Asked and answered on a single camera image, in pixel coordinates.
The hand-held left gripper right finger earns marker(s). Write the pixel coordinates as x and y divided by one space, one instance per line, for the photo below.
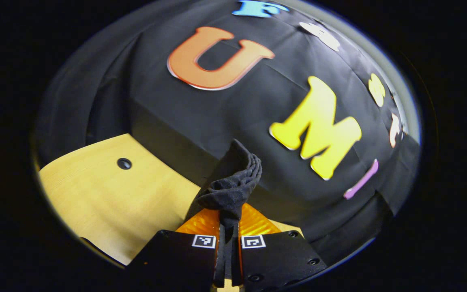
278 257

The black backdrop cloth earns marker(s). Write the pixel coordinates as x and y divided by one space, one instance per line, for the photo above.
217 117

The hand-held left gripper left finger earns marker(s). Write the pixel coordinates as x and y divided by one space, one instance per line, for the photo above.
176 259

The black round table grommet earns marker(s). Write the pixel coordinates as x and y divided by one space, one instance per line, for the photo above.
124 163

